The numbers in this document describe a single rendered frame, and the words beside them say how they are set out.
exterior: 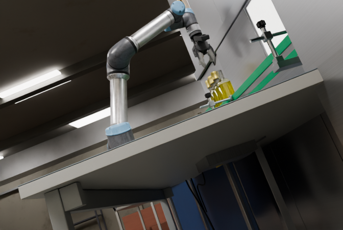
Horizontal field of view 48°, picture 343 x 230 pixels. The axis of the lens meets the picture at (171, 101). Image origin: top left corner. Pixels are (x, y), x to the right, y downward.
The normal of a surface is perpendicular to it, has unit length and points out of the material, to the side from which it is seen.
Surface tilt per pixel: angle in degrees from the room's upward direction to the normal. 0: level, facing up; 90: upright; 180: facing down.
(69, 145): 90
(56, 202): 90
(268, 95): 90
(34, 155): 90
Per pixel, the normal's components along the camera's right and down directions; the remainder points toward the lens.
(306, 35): -0.92, 0.27
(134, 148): -0.16, -0.22
